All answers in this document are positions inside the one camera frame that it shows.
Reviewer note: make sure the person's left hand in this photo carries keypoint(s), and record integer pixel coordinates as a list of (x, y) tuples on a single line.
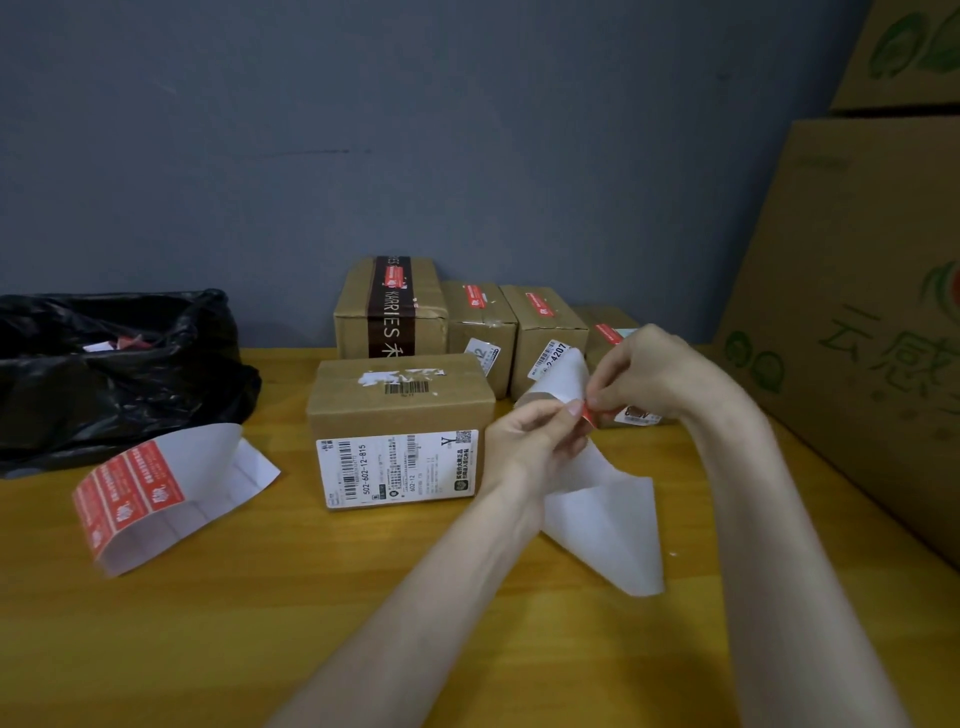
[(532, 450)]

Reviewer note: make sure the person's right hand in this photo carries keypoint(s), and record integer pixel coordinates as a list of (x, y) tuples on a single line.
[(667, 375)]

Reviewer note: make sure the white end label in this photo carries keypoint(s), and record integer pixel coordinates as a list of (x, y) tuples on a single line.
[(637, 415)]

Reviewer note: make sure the long brown cardboard box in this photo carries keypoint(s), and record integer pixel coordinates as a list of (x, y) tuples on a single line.
[(592, 352)]

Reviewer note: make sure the white printed price label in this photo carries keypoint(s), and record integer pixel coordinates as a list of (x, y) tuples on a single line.
[(551, 356), (484, 355)]

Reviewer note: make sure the white backing paper strip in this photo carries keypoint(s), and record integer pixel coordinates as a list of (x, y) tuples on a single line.
[(615, 525)]

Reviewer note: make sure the small brown cardboard box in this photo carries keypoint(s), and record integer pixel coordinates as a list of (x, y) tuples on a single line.
[(465, 322), (337, 405), (540, 330)]

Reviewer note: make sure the white shipping label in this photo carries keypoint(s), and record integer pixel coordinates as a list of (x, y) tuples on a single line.
[(397, 469)]

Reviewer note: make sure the box with black tape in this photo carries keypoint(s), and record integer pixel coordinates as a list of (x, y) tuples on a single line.
[(352, 315)]

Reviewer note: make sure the red sticker label strip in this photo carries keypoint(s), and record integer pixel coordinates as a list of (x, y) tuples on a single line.
[(217, 457)]

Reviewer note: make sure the person's left forearm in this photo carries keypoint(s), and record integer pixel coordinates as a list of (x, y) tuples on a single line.
[(405, 630)]

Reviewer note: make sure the person's right forearm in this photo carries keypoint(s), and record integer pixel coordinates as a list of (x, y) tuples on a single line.
[(795, 592)]

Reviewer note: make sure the large green printed carton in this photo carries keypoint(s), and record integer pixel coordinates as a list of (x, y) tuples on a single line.
[(900, 90), (825, 262)]

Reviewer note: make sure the black plastic trash bag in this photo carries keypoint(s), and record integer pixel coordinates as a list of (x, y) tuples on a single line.
[(127, 405)]

